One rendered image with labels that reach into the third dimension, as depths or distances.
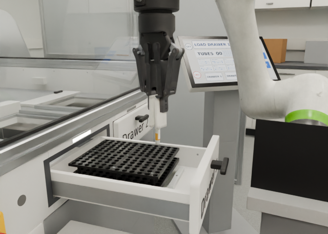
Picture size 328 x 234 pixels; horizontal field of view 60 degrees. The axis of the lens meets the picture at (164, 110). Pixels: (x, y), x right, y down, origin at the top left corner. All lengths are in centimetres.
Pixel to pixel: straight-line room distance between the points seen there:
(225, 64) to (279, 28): 277
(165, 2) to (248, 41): 47
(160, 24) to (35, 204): 45
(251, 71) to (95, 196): 63
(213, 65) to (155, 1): 95
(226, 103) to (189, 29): 96
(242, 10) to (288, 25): 329
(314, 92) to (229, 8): 36
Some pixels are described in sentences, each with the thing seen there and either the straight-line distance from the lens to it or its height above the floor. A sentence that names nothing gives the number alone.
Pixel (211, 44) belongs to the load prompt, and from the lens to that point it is 155.
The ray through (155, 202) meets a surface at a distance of 60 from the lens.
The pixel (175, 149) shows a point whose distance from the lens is 75.
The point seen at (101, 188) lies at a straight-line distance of 64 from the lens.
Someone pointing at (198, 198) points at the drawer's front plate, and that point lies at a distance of 54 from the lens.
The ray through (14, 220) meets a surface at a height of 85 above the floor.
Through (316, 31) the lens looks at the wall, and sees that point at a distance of 424.
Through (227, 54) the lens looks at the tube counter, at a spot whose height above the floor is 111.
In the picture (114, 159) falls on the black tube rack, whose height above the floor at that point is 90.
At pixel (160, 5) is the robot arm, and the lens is 56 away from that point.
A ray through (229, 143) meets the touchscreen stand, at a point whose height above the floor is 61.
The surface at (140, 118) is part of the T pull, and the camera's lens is 100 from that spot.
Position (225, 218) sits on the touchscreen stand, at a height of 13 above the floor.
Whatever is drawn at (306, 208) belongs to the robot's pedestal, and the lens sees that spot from 86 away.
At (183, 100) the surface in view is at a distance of 243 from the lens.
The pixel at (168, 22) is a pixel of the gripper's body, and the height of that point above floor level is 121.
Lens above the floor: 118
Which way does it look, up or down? 14 degrees down
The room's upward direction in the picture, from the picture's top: straight up
